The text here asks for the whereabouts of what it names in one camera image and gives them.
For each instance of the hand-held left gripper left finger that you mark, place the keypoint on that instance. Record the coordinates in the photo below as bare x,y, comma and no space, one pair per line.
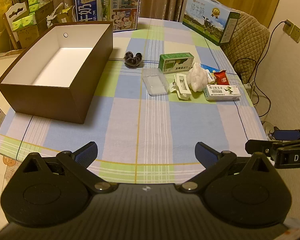
86,153

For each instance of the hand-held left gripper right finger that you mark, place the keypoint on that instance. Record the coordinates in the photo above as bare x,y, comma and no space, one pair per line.
206,153

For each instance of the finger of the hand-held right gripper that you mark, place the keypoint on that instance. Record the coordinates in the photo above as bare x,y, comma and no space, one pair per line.
287,134
260,147

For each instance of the brown cardboard box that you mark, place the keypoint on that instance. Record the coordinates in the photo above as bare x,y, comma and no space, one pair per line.
52,105

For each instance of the white medicine box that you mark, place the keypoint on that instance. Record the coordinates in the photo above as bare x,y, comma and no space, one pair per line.
222,93

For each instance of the white plastic packaging tray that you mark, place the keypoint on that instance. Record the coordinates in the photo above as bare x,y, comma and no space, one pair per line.
183,93

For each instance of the small white bottle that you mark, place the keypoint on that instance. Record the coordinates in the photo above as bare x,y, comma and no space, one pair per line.
210,78

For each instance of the red snack packet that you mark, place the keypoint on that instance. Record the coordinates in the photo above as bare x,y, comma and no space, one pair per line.
221,78

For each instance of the white cloth bundle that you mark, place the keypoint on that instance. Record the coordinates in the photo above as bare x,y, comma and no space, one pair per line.
197,77

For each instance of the blue tube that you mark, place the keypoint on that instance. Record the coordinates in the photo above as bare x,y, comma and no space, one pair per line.
210,68

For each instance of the clear plastic case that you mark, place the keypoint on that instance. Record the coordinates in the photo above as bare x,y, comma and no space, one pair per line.
155,82

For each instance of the green medicine box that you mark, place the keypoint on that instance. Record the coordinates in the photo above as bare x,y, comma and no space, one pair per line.
175,64

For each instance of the black hair scrunchie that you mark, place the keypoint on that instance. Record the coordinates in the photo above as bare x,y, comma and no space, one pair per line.
132,60

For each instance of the steel kettle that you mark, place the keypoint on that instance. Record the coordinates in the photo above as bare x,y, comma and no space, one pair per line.
268,130

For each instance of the plaid tablecloth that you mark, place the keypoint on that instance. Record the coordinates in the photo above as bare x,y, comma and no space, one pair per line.
152,130

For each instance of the quilted beige chair cover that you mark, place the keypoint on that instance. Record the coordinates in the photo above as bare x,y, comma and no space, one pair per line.
247,37

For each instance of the black charger plug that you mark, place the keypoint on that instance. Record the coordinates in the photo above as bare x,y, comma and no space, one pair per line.
288,22

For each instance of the cardboard box with tissue packs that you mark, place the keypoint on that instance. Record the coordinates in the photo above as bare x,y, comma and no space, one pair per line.
43,8
27,33

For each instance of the white green milk carton box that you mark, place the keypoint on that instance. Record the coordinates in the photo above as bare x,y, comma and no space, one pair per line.
202,17

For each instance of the white plastic bag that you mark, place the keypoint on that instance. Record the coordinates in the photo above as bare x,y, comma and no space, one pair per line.
57,15

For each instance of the blue milk carton box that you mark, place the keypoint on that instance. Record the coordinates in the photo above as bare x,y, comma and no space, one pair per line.
102,5

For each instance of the white wall socket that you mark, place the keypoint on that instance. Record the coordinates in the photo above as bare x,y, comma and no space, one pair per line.
296,33

